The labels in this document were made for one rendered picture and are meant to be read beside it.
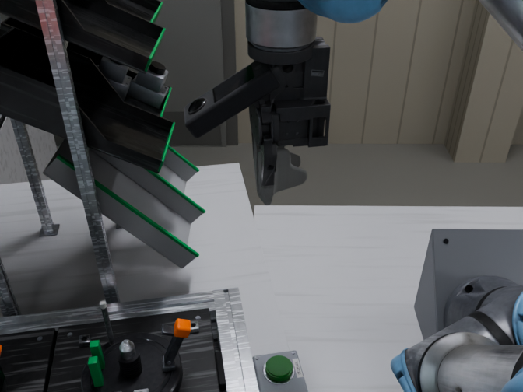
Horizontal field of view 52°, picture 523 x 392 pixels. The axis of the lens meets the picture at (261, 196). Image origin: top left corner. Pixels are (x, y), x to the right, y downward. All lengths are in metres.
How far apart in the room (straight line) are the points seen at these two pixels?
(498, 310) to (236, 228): 0.65
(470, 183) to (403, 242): 1.95
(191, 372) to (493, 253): 0.54
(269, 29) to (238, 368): 0.51
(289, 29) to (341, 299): 0.65
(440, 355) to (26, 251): 0.90
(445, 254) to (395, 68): 2.33
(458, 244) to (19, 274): 0.86
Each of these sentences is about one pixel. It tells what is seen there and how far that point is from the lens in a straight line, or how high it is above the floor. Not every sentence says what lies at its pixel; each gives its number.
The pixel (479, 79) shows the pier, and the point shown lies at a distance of 3.13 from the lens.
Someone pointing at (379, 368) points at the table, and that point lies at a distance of 0.98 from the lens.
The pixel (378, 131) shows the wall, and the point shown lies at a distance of 3.37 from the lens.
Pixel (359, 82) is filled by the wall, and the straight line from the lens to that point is 3.21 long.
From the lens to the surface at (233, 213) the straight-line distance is 1.28.
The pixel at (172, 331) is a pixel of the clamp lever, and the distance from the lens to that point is 0.75.
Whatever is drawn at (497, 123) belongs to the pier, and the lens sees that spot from 3.29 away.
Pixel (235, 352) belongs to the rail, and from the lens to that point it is 0.86.
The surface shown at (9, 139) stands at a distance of 2.05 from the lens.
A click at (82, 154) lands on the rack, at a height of 1.24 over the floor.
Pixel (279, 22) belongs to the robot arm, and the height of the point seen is 1.46.
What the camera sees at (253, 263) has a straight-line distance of 1.14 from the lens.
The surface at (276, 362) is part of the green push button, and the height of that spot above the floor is 0.97.
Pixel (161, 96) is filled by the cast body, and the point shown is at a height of 1.22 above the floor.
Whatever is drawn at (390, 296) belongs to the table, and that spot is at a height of 0.86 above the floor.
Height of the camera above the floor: 1.62
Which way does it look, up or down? 35 degrees down
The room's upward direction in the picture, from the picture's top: straight up
